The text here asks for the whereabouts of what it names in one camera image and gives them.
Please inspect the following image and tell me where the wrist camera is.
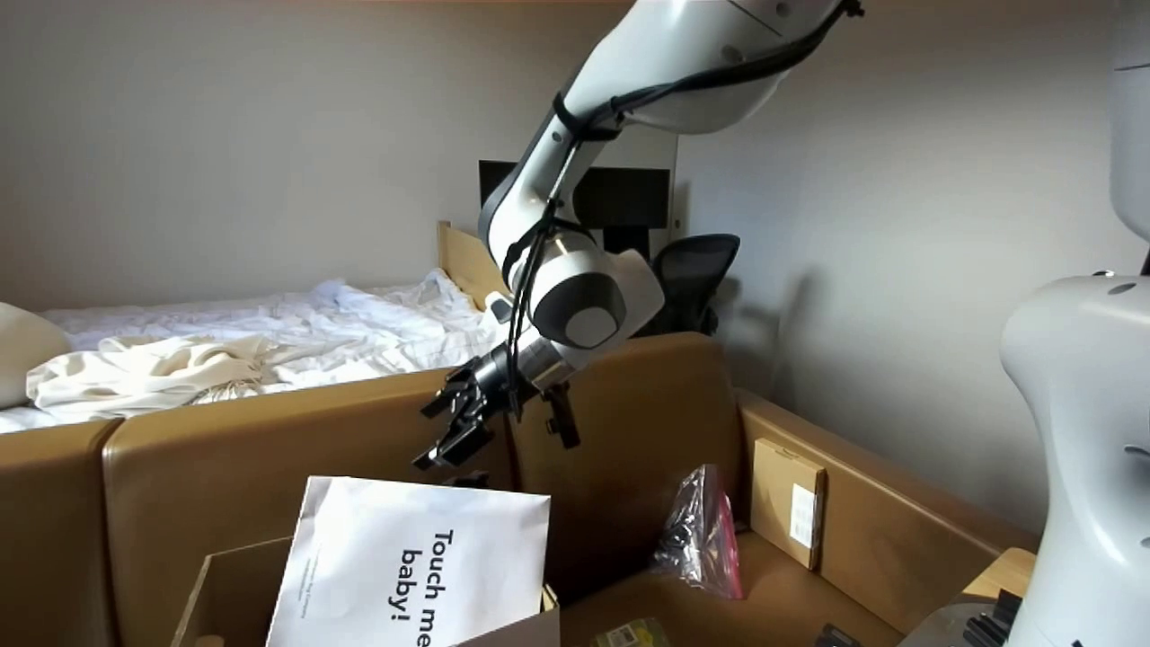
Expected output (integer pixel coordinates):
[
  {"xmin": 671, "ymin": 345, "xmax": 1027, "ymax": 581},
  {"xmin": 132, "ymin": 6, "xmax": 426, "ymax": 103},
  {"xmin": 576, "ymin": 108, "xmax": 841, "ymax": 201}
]
[{"xmin": 542, "ymin": 382, "xmax": 582, "ymax": 450}]

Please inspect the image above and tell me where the black monitor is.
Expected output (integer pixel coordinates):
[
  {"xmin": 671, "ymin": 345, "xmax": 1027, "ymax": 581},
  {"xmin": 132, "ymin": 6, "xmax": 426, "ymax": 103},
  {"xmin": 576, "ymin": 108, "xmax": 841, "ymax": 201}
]
[{"xmin": 478, "ymin": 160, "xmax": 673, "ymax": 260}]

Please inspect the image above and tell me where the open cardboard box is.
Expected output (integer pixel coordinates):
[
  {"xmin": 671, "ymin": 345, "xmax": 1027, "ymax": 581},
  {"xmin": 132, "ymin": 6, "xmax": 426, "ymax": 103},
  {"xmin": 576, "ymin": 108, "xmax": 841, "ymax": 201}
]
[{"xmin": 170, "ymin": 536, "xmax": 562, "ymax": 647}]

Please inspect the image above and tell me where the cream blanket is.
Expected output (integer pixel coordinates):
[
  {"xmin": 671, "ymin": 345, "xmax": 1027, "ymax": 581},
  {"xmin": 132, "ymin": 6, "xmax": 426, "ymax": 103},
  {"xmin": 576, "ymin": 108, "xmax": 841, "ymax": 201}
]
[{"xmin": 26, "ymin": 334, "xmax": 275, "ymax": 421}]

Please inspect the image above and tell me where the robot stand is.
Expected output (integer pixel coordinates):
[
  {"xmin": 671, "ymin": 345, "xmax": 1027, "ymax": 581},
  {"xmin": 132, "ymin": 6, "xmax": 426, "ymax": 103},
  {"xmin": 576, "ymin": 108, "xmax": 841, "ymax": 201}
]
[{"xmin": 897, "ymin": 546, "xmax": 1039, "ymax": 647}]

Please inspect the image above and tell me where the clear and pink plastic bag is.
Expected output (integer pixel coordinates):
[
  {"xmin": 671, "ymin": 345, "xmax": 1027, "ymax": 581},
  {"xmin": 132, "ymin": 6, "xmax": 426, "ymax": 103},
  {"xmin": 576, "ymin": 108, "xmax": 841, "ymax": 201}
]
[{"xmin": 650, "ymin": 464, "xmax": 746, "ymax": 601}]

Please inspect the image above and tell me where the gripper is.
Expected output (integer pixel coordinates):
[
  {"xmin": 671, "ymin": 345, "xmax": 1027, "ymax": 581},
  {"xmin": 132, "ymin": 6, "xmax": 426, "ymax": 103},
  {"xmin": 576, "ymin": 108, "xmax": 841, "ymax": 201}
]
[{"xmin": 412, "ymin": 345, "xmax": 527, "ymax": 473}]

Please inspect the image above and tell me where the bed with white sheets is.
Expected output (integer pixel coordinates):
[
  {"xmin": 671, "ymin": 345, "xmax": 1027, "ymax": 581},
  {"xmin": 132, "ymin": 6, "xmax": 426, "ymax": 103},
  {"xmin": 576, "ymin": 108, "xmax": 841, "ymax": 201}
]
[{"xmin": 0, "ymin": 221, "xmax": 515, "ymax": 435}]

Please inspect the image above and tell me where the brown leather sofa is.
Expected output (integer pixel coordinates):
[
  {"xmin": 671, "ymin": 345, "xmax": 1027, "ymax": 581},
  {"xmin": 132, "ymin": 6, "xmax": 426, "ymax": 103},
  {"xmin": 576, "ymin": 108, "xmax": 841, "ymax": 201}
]
[{"xmin": 0, "ymin": 332, "xmax": 1040, "ymax": 647}]

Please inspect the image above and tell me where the cream pillow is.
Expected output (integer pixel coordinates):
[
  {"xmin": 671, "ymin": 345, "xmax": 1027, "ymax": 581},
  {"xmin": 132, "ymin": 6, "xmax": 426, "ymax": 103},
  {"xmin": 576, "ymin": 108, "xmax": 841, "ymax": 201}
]
[{"xmin": 0, "ymin": 302, "xmax": 73, "ymax": 411}]

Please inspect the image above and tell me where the black office chair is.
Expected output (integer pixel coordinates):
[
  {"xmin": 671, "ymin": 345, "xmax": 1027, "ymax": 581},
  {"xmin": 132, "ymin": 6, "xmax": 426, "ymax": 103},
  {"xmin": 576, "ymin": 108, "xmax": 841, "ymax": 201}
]
[{"xmin": 640, "ymin": 234, "xmax": 743, "ymax": 339}]

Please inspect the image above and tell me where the black clamp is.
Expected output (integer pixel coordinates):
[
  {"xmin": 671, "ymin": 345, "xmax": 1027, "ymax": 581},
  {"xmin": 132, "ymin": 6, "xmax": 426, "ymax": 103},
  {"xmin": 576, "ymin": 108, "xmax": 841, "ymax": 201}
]
[{"xmin": 963, "ymin": 589, "xmax": 1025, "ymax": 647}]

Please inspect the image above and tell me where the flat cardboard package with label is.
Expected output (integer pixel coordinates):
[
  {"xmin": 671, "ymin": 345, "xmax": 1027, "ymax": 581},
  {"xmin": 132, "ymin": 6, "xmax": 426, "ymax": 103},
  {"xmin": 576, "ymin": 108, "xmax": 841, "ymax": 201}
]
[{"xmin": 749, "ymin": 438, "xmax": 828, "ymax": 572}]

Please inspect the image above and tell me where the white paper bag with print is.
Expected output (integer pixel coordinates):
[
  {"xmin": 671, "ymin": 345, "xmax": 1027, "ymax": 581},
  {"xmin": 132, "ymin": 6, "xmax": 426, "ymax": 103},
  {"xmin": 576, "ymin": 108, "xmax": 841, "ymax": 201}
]
[{"xmin": 265, "ymin": 475, "xmax": 552, "ymax": 647}]

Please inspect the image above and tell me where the yellow green packet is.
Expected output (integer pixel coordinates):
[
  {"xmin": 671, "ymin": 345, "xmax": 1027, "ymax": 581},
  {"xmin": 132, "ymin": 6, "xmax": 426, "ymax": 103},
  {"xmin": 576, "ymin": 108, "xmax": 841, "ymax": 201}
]
[{"xmin": 592, "ymin": 617, "xmax": 671, "ymax": 647}]

